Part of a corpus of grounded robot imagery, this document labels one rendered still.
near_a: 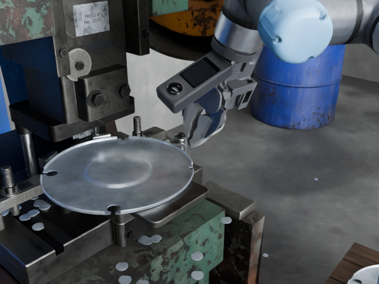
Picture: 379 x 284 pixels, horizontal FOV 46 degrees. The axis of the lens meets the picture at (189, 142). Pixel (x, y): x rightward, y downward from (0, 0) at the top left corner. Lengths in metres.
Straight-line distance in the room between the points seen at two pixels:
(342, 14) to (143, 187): 0.45
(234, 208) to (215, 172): 1.43
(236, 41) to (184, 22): 0.46
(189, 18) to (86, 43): 0.35
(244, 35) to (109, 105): 0.30
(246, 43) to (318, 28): 0.15
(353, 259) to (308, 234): 0.67
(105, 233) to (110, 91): 0.27
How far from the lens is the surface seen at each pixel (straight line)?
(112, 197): 0.79
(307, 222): 2.11
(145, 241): 0.90
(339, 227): 2.11
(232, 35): 0.65
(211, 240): 1.00
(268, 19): 0.54
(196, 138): 0.76
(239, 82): 0.73
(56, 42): 0.73
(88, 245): 0.87
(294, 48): 0.54
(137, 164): 0.87
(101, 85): 0.80
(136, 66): 2.59
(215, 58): 0.69
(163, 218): 0.73
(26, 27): 0.69
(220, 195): 1.04
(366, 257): 1.41
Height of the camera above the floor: 1.21
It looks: 26 degrees down
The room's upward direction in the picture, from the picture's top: straight up
